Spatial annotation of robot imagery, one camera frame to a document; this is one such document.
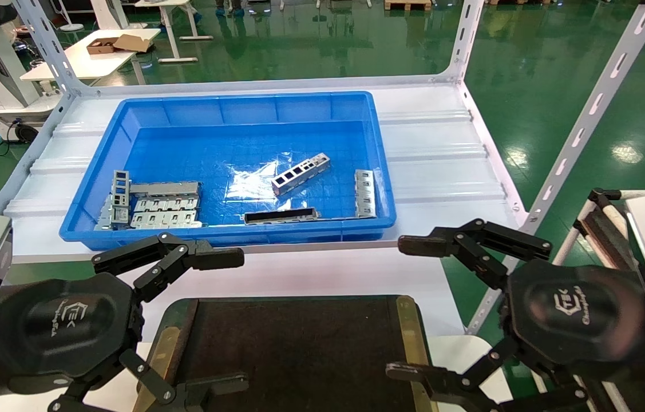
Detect white desk with T-legs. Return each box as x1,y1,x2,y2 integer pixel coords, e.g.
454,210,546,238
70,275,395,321
134,0,214,64

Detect grey metal bracket with windows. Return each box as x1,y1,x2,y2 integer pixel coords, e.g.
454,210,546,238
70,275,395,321
109,170,130,224

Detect wooden pallet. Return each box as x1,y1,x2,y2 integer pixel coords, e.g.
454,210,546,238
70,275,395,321
384,0,433,11

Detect blue plastic bin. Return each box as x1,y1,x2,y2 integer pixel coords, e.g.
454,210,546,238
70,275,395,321
59,90,397,251

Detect white slotted metal shelf rack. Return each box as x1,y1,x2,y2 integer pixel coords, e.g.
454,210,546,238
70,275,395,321
0,0,645,335

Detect clear plastic film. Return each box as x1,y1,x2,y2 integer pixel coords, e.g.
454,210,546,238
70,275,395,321
225,150,300,202

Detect grey sheet metal bracket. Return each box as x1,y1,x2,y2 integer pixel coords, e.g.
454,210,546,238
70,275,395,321
95,195,114,231

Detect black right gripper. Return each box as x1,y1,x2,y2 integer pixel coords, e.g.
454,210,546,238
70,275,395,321
386,219,645,412

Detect grey perforated metal channel part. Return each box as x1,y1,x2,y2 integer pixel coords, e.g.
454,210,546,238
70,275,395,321
271,153,331,197

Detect black container tray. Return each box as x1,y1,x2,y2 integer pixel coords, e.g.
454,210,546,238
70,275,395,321
132,295,437,412

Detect black cable reel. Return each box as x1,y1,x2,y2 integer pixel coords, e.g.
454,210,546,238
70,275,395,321
12,122,40,145

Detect dark open metal channel part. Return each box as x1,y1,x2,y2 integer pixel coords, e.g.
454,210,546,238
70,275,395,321
244,207,319,225

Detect open cardboard box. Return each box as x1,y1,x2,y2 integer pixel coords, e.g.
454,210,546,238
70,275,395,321
86,33,152,55

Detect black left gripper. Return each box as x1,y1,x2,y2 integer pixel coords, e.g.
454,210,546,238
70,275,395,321
0,232,250,412

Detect grey slotted metal bracket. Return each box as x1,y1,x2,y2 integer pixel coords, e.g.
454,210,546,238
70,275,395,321
129,211,203,229
129,181,201,199
354,169,377,219
133,196,201,213

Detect white desk with box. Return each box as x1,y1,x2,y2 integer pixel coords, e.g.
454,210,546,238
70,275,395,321
19,27,161,86

